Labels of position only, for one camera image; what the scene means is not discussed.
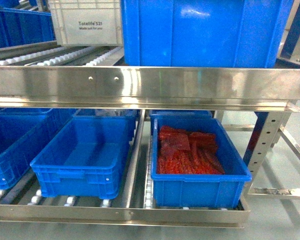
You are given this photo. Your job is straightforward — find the blue bin with orange caps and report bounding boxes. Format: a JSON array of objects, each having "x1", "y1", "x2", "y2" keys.
[{"x1": 151, "y1": 117, "x2": 252, "y2": 208}]

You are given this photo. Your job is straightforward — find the empty blue plastic bin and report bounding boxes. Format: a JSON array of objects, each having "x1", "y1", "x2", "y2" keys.
[{"x1": 30, "y1": 116, "x2": 133, "y2": 200}]

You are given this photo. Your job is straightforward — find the large blue upper bin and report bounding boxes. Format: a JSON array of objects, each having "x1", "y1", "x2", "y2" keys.
[{"x1": 121, "y1": 0, "x2": 293, "y2": 68}]

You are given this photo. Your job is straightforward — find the stainless steel flow rack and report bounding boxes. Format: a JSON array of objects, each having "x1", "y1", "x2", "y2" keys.
[{"x1": 0, "y1": 0, "x2": 300, "y2": 229}]

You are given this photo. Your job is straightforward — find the grey tote box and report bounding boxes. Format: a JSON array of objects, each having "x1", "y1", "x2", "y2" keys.
[{"x1": 48, "y1": 0, "x2": 123, "y2": 47}]

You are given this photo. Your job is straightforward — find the blue plastic bin left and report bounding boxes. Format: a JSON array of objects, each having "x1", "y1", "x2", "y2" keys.
[{"x1": 0, "y1": 108, "x2": 76, "y2": 190}]

